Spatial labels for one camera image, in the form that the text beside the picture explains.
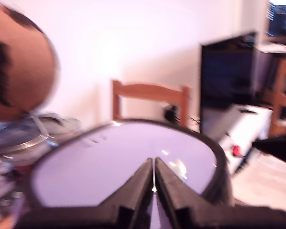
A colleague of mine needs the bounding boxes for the black rice cooker lid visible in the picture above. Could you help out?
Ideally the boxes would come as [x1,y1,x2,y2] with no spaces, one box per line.
[26,118,235,210]

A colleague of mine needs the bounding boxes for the white low television bench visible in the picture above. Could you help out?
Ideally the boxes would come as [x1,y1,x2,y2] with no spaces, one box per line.
[202,104,275,174]

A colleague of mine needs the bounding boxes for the wooden chair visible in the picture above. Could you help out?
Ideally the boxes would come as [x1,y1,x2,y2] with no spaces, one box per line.
[112,79,192,126]

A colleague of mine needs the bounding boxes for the black pointed object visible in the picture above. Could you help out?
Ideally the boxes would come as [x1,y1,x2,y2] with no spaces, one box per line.
[252,132,286,167]

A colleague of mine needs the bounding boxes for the black flat screen television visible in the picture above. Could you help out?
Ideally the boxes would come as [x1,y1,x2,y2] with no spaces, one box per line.
[199,30,258,135]

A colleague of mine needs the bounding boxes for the glass jar with metal clasp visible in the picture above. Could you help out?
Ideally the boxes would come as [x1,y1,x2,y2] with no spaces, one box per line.
[0,114,82,163]

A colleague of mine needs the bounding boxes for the wooden shelf unit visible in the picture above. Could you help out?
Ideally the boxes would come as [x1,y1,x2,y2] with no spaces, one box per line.
[268,57,286,138]

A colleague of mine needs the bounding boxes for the brown round dark-spotted object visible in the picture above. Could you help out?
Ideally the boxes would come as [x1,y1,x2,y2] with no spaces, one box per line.
[0,0,61,121]

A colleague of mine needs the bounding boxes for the black wall plug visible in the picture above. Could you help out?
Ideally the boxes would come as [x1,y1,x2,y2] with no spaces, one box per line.
[163,104,180,123]

